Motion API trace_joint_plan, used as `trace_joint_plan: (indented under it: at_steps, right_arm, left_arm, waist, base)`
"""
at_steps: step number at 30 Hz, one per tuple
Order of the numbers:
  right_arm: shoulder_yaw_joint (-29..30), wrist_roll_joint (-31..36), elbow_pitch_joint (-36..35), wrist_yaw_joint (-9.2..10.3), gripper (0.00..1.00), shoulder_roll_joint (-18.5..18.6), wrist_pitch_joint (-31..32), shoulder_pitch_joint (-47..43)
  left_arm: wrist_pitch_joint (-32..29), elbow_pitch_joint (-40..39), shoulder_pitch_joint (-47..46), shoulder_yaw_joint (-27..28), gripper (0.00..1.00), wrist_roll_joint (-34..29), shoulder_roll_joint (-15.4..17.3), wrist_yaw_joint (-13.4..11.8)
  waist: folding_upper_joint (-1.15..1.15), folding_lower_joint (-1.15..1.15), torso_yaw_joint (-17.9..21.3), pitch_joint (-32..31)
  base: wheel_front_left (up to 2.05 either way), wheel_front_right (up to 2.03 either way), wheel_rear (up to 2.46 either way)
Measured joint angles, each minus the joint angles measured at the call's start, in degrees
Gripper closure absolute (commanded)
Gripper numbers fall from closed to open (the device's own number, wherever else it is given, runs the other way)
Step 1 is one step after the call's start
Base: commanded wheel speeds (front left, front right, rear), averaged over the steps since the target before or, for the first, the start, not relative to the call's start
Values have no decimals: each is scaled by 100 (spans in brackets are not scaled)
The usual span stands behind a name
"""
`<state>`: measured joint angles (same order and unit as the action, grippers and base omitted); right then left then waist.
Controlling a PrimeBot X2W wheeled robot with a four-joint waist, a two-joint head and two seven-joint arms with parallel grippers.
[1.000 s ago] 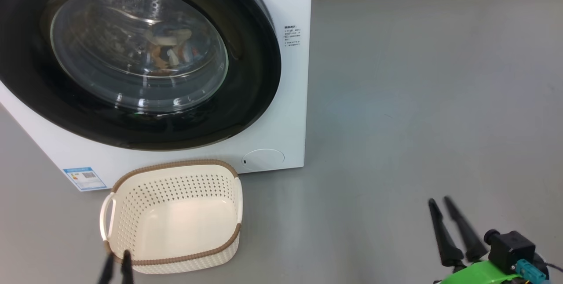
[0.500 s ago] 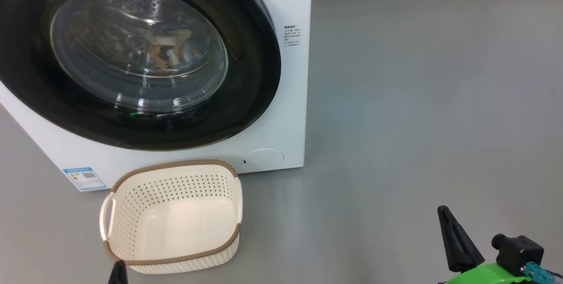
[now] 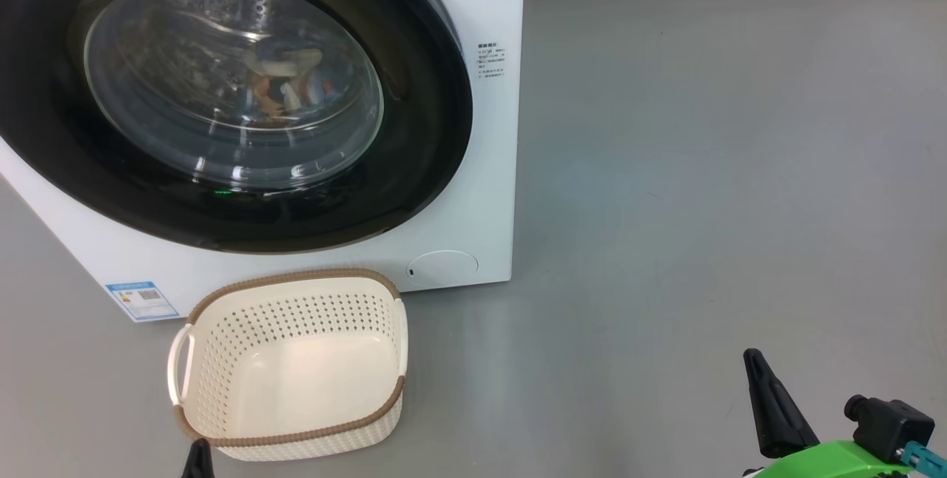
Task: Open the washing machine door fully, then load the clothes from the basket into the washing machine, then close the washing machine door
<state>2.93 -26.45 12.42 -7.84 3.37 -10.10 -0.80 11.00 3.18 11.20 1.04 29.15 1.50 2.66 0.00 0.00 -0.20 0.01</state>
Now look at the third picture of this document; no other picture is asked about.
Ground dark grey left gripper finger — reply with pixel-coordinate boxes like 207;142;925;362
181;437;216;478

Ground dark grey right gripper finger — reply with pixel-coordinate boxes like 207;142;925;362
743;349;820;459

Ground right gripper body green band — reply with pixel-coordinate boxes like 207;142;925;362
744;440;914;478

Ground washing machine glass door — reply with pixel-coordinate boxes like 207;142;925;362
0;0;474;255

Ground blue patterned clothes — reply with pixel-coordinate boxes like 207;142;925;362
240;44;326;127

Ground white washing machine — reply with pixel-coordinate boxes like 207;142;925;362
0;0;526;323

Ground cream perforated laundry basket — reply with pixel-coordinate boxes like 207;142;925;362
166;268;409;462

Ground blue energy label sticker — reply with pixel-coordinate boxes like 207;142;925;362
104;280;181;322

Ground teal cable connector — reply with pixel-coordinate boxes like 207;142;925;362
897;441;947;475

